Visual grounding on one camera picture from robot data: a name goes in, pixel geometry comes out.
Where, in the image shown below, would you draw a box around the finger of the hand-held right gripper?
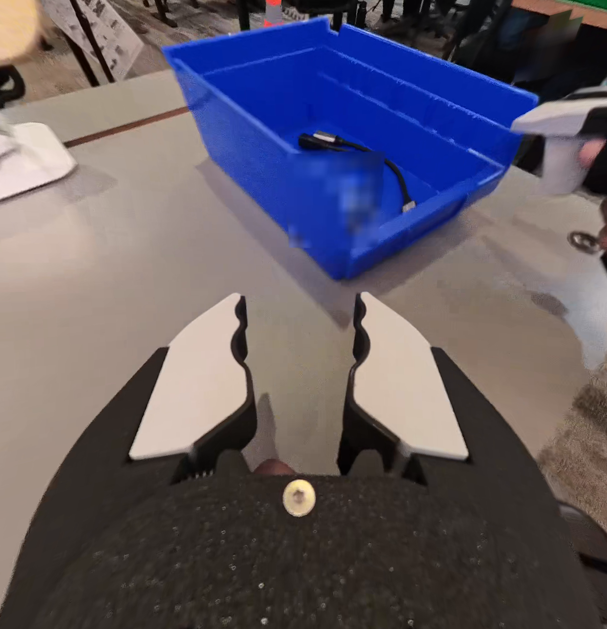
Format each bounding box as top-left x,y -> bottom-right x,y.
562,86 -> 607,103
511,101 -> 592,138

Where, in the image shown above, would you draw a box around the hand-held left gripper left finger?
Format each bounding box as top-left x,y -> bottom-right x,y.
129,293 -> 258,461

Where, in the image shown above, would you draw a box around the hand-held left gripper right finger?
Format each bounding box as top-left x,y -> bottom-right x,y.
337,292 -> 469,475

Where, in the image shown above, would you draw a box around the blue plastic bin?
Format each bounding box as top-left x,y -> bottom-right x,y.
162,16 -> 539,281

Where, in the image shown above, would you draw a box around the person's right hand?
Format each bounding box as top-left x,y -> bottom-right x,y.
578,139 -> 607,195

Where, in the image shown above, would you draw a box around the wooden book stand white base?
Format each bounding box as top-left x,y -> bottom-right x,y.
0,0 -> 78,204

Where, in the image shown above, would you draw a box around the printed sheet on black easel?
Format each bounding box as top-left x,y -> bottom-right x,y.
40,0 -> 144,86

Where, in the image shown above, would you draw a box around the black cable grey metal plugs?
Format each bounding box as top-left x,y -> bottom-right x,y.
311,129 -> 417,213

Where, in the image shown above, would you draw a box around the black usb cable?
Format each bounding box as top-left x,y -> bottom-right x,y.
298,134 -> 348,153

